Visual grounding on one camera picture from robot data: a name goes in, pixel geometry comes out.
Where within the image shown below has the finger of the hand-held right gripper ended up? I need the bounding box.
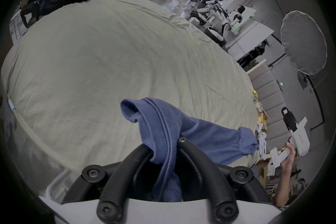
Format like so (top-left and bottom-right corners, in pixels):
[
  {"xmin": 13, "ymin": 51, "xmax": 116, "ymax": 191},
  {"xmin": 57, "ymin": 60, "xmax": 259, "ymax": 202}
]
[{"xmin": 256, "ymin": 123, "xmax": 268, "ymax": 160}]

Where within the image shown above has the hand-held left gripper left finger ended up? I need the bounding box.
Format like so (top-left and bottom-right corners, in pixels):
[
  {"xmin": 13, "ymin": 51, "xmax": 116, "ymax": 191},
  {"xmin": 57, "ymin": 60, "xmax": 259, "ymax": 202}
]
[{"xmin": 62, "ymin": 145, "xmax": 156, "ymax": 224}]

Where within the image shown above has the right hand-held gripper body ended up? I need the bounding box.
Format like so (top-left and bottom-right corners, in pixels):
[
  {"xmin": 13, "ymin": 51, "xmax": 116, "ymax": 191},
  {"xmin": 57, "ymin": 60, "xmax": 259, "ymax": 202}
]
[{"xmin": 268, "ymin": 107, "xmax": 311, "ymax": 177}]

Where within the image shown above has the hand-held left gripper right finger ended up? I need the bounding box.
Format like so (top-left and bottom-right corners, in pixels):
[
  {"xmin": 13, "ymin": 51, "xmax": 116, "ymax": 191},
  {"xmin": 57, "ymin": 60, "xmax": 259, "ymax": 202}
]
[{"xmin": 178, "ymin": 137, "xmax": 271, "ymax": 224}]

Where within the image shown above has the blue garment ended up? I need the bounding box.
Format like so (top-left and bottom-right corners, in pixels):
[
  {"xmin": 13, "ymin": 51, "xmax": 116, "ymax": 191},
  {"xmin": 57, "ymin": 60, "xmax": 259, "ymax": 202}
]
[{"xmin": 120, "ymin": 98, "xmax": 260, "ymax": 203}]

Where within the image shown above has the person's right forearm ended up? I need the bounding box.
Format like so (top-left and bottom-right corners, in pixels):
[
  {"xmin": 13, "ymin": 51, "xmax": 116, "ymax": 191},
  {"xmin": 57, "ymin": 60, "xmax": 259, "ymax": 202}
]
[{"xmin": 273, "ymin": 162, "xmax": 294, "ymax": 207}]

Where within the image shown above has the person's right hand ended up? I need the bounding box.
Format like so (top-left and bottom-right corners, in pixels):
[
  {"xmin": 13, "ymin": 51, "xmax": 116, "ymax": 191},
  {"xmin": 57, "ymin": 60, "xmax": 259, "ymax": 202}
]
[{"xmin": 280, "ymin": 142, "xmax": 296, "ymax": 166}]

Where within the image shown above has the grey padded headboard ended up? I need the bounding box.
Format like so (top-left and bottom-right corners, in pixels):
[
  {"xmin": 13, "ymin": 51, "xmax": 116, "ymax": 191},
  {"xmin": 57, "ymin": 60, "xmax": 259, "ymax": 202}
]
[{"xmin": 247, "ymin": 60, "xmax": 298, "ymax": 158}]

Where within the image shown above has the grey photo umbrella on stand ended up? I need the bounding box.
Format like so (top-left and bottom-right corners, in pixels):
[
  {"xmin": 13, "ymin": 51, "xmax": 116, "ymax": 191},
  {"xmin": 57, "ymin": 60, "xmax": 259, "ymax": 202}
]
[{"xmin": 268, "ymin": 10, "xmax": 328, "ymax": 131}]

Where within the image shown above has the white table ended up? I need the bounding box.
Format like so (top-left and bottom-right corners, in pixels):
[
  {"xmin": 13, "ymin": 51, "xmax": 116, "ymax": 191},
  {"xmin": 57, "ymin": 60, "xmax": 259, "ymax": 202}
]
[{"xmin": 226, "ymin": 19, "xmax": 275, "ymax": 62}]

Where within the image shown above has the white robot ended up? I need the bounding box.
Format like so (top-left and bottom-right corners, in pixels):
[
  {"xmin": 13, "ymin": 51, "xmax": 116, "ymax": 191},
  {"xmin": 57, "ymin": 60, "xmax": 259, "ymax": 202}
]
[
  {"xmin": 195, "ymin": 0, "xmax": 224, "ymax": 25},
  {"xmin": 204, "ymin": 26, "xmax": 227, "ymax": 47},
  {"xmin": 223, "ymin": 6, "xmax": 247, "ymax": 35}
]

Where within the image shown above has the bed with pale green sheet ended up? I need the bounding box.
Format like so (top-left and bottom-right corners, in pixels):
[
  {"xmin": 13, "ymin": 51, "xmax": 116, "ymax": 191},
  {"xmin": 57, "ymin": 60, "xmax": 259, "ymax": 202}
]
[{"xmin": 0, "ymin": 0, "xmax": 261, "ymax": 175}]

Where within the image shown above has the black chair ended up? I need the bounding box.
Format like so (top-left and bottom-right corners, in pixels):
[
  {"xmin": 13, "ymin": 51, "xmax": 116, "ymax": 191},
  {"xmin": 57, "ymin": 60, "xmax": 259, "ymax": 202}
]
[{"xmin": 20, "ymin": 3, "xmax": 40, "ymax": 29}]

